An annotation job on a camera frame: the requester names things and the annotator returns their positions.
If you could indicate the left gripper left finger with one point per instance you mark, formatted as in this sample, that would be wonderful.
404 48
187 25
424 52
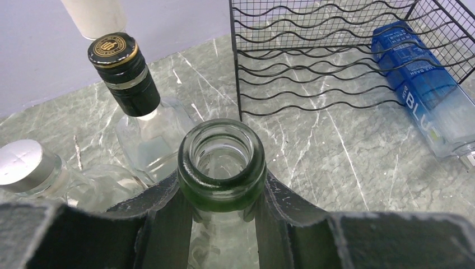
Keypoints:
150 230

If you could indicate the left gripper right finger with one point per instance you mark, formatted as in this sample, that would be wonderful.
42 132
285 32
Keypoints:
294 233

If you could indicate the clear square bottle black cap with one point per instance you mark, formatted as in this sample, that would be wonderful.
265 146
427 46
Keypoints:
153 127

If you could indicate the clear slim bottle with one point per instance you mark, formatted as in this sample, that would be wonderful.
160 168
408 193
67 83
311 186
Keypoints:
221 171

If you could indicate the clear bottle dark label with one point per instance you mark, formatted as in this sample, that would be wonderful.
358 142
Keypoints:
30 170

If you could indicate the blue square glass bottle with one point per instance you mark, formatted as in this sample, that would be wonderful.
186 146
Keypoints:
440 108

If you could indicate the black wire wine rack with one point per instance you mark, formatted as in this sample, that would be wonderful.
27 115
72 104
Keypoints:
308 49

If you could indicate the white PVC pipe frame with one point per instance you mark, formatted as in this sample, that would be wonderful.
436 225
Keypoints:
96 18

